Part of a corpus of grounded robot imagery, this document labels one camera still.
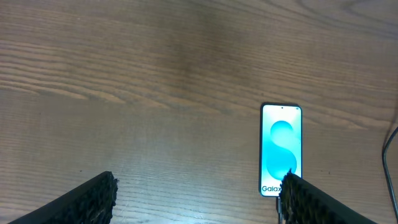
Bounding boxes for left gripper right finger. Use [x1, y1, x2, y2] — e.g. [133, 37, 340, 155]
[279, 172, 375, 224]

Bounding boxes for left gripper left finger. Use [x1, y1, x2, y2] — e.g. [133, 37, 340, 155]
[10, 171, 118, 224]

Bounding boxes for black USB charging cable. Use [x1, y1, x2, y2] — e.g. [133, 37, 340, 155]
[275, 126, 398, 224]

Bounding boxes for blue Galaxy smartphone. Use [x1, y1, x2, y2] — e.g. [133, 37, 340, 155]
[259, 102, 303, 197]

